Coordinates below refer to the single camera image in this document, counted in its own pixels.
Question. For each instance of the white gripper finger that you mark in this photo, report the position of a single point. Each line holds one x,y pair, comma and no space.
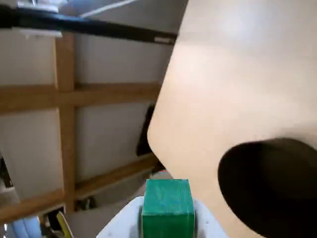
206,223
121,220

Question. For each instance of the green cube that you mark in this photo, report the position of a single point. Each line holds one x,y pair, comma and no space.
167,208

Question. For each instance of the black round pot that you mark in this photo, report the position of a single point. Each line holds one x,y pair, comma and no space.
270,186

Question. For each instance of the yellow flat tool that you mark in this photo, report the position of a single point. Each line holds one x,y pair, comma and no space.
65,224

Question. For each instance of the pale blue plastic item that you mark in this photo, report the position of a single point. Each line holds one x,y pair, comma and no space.
26,228

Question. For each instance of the black Neewer stand leg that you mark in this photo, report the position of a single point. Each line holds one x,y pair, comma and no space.
74,24

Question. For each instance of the wooden frame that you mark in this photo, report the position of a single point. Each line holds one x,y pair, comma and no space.
67,99

